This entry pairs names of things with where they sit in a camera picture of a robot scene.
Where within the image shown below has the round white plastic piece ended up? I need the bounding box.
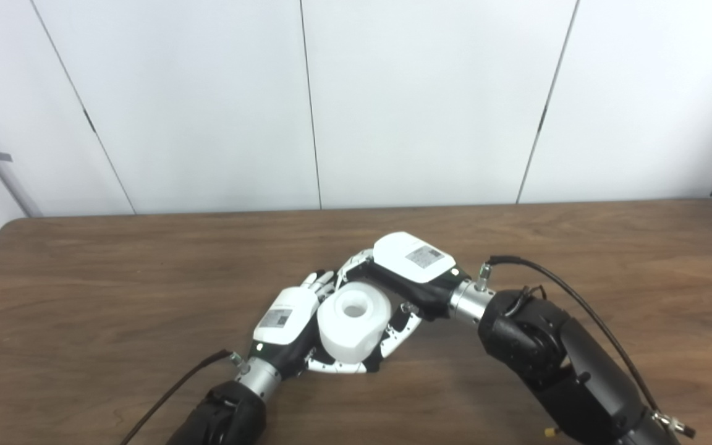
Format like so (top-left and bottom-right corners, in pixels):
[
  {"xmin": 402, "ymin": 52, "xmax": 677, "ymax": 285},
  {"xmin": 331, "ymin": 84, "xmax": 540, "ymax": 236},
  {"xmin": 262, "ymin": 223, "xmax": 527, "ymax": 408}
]
[{"xmin": 317, "ymin": 281, "xmax": 392, "ymax": 364}]

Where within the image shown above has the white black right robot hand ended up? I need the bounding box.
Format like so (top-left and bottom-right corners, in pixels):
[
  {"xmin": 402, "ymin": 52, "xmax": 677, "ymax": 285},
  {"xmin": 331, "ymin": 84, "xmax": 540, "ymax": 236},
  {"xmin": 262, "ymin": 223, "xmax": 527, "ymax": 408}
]
[{"xmin": 334, "ymin": 232, "xmax": 471, "ymax": 375}]

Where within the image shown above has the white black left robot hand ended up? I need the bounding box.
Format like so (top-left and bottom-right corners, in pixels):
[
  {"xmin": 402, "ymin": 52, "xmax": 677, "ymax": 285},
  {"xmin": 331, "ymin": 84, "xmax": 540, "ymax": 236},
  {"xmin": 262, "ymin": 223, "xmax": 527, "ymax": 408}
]
[{"xmin": 251, "ymin": 270, "xmax": 369, "ymax": 376}]

